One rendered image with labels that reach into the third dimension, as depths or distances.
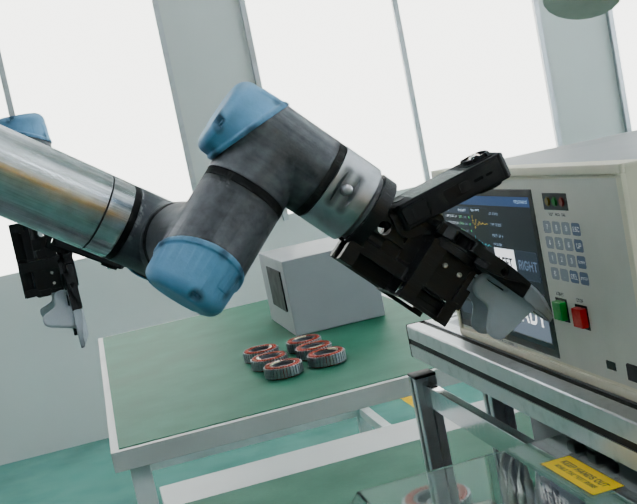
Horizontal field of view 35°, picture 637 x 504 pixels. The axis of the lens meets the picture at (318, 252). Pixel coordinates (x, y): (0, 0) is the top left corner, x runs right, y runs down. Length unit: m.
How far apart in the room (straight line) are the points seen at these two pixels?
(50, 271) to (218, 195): 0.75
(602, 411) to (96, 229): 0.47
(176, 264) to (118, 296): 4.77
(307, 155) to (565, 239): 0.25
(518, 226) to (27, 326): 4.73
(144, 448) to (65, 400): 3.20
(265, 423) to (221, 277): 1.70
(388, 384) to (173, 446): 0.56
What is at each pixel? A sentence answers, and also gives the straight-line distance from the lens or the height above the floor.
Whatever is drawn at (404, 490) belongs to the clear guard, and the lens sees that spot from 0.92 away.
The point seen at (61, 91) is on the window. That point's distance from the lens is 5.56.
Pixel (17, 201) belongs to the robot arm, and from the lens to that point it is 0.91.
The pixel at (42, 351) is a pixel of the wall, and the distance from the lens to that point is 5.62.
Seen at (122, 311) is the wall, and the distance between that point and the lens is 5.59.
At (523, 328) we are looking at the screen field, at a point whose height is 1.15.
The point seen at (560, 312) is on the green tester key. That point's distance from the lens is 0.96.
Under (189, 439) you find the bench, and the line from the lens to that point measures 2.48.
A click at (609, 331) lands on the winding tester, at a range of 0.90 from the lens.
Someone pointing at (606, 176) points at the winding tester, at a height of 1.31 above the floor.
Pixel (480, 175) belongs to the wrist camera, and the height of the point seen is 1.32.
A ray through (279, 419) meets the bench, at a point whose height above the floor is 0.73.
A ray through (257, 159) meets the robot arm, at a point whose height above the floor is 1.38.
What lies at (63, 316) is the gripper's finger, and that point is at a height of 1.20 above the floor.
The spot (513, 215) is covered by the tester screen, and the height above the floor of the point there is 1.27.
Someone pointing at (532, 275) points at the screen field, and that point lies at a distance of 1.01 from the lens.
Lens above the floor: 1.39
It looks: 6 degrees down
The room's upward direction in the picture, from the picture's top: 11 degrees counter-clockwise
